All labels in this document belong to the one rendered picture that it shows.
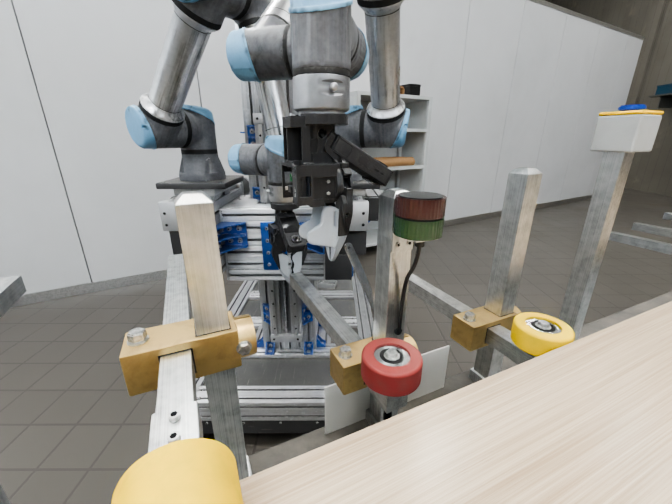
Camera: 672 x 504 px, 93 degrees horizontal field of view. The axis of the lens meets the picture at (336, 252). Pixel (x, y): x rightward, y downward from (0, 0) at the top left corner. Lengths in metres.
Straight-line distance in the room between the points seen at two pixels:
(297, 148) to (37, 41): 2.71
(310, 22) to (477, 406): 0.47
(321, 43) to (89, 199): 2.72
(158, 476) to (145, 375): 0.16
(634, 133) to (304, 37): 0.60
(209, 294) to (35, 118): 2.73
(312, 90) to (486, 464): 0.43
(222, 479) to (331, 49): 0.43
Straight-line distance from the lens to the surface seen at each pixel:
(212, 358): 0.40
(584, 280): 0.87
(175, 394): 0.34
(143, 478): 0.27
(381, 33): 0.94
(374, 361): 0.43
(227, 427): 0.48
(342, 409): 0.60
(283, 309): 1.43
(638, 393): 0.53
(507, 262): 0.63
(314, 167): 0.43
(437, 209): 0.38
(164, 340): 0.40
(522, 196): 0.60
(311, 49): 0.44
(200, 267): 0.36
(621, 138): 0.80
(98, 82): 3.01
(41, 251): 3.18
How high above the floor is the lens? 1.18
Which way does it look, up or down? 20 degrees down
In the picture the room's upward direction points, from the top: straight up
